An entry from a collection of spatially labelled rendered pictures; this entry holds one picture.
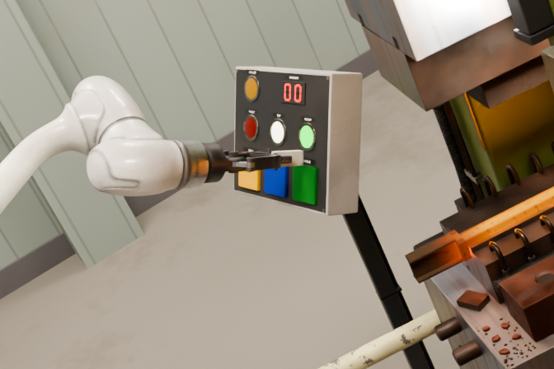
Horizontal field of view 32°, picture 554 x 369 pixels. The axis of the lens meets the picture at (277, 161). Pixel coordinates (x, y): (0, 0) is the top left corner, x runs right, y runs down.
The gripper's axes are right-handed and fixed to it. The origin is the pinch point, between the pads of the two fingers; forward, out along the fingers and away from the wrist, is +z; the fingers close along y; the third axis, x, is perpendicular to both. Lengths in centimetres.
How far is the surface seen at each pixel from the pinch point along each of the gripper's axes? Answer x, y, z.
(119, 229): -65, -244, 86
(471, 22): 26, 62, -16
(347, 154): 1.2, 6.9, 9.5
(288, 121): 6.6, -6.7, 4.8
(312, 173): -2.8, 2.7, 4.2
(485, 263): -10, 53, -1
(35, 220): -63, -274, 58
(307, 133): 4.8, 0.3, 4.4
